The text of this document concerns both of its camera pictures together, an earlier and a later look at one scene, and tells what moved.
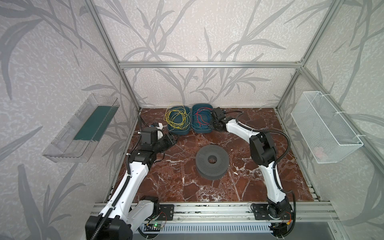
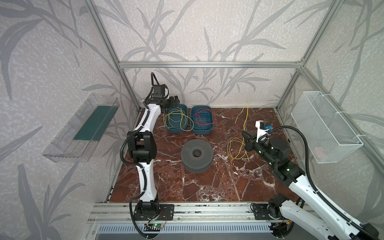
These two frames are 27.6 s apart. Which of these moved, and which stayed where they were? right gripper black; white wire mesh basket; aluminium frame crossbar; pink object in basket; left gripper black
Moved: right gripper black; left gripper black
Stayed: aluminium frame crossbar; pink object in basket; white wire mesh basket
